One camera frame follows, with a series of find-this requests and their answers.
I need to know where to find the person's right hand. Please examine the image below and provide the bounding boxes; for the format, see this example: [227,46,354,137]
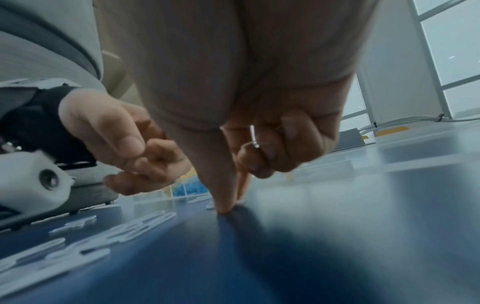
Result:
[93,0,380,215]

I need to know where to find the person's left hand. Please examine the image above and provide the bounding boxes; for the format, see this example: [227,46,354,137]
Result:
[58,88,193,197]

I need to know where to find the blue assembled puzzle picture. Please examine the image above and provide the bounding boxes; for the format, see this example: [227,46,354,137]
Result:
[161,166,208,199]

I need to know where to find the person's grey shirt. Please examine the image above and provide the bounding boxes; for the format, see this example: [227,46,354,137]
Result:
[0,0,106,125]

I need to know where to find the scattered white jigsaw pieces group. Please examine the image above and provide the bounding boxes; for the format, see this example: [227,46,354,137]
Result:
[0,194,213,299]

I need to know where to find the grey flat box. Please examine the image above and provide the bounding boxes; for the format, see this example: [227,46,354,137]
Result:
[338,128,377,150]

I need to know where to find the yellow flat object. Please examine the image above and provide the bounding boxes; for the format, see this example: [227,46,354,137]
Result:
[360,126,410,140]

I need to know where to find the white-framed window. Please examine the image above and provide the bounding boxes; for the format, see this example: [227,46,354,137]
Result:
[339,0,480,139]

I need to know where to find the black wrist strap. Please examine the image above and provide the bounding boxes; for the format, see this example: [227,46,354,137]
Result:
[0,85,98,170]

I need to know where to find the silver finger ring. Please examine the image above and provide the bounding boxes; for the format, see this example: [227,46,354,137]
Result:
[249,124,263,149]

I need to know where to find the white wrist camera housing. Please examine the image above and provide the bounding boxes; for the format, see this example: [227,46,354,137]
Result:
[0,149,76,216]

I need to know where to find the white cable bundle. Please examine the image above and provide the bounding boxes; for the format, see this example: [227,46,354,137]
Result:
[358,114,480,133]

